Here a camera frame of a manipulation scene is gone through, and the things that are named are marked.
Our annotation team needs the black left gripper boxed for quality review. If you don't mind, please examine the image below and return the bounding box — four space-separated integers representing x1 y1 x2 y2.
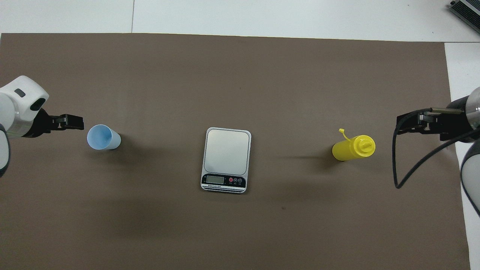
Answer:
22 109 85 138

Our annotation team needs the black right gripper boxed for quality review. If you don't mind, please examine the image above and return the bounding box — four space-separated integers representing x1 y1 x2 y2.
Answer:
396 98 469 143

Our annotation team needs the light blue plastic cup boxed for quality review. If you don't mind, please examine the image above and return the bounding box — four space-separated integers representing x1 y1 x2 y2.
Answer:
87 124 122 151

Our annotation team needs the yellow squeeze bottle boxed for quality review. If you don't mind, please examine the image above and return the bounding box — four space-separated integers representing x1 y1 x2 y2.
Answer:
332 129 376 162

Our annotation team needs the silver digital kitchen scale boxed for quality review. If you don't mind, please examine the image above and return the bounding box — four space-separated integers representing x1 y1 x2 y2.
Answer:
201 127 252 194

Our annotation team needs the grey finned metal device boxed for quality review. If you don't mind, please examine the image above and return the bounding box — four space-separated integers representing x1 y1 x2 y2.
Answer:
449 0 480 36

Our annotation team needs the brown table mat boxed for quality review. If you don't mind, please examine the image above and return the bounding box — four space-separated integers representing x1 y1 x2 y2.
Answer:
0 33 471 270

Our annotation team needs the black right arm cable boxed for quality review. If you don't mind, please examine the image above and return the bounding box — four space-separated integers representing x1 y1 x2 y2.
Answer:
392 108 480 189

